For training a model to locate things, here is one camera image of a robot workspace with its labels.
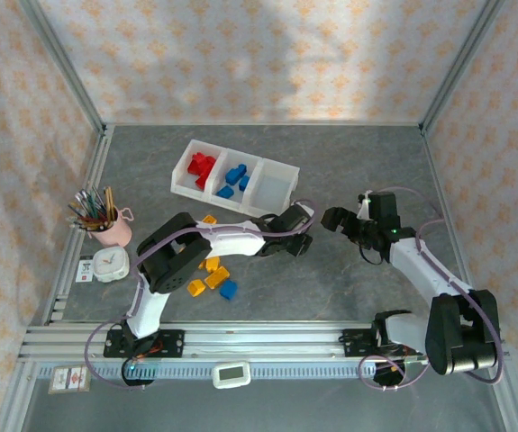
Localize white digital timer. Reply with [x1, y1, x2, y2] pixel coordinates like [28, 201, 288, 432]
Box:
[212, 361, 252, 390]

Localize pink cup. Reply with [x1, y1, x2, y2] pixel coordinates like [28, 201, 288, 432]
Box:
[90, 207, 133, 248]

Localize white square alarm clock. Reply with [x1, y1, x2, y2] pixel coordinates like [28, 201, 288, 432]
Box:
[92, 246, 132, 284]

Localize bunch of colored pencils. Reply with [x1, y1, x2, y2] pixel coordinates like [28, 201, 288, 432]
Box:
[68, 186, 118, 233]

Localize white card with red print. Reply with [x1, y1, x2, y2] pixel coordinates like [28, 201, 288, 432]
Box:
[76, 256, 96, 284]

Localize red and white card box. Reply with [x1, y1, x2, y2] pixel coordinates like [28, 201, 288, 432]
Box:
[47, 363, 93, 395]

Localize aluminium frame side rail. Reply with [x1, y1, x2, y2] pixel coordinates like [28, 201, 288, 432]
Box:
[419, 127, 485, 324]
[41, 125, 115, 326]

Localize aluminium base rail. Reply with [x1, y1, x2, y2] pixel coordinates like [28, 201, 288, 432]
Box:
[17, 321, 510, 364]

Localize aluminium frame back bar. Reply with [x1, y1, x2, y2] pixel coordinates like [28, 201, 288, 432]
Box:
[103, 120, 424, 128]

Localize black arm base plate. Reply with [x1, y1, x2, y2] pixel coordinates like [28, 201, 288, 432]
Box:
[341, 328, 425, 360]
[103, 329, 186, 360]

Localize grey slotted cable duct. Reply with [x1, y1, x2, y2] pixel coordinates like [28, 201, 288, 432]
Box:
[36, 361, 404, 382]

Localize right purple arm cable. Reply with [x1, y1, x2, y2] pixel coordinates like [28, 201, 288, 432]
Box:
[358, 186, 506, 392]

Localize aluminium frame post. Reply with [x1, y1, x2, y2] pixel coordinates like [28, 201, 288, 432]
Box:
[17, 0, 109, 136]
[419, 0, 508, 134]

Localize aluminium frame leg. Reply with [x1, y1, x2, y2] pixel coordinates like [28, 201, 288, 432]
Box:
[486, 359, 518, 432]
[0, 359, 39, 432]

